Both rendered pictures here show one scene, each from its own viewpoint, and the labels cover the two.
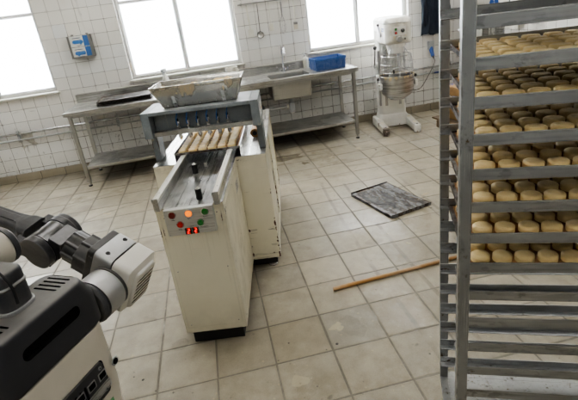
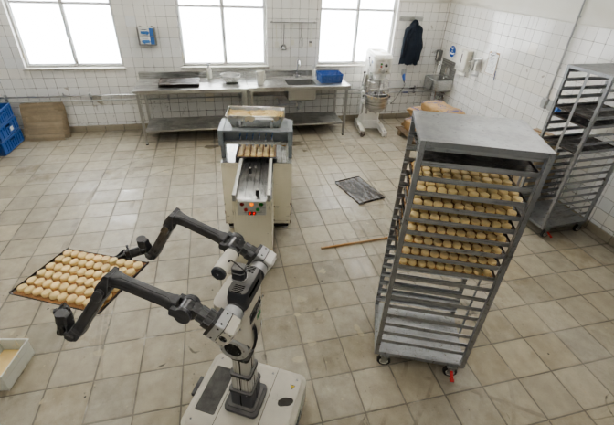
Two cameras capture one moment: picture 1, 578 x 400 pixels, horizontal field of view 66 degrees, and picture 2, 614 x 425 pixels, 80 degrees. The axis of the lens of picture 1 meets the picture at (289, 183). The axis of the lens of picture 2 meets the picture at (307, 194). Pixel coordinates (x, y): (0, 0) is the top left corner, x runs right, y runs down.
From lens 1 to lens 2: 1.12 m
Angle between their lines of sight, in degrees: 12
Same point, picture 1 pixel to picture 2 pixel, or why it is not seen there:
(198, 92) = (256, 121)
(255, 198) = (281, 188)
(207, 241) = (259, 219)
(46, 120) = (113, 88)
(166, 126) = (231, 137)
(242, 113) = (281, 137)
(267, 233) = (284, 209)
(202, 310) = not seen: hidden behind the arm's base
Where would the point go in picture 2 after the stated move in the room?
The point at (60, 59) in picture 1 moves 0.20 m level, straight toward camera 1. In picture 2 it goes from (129, 43) to (131, 46)
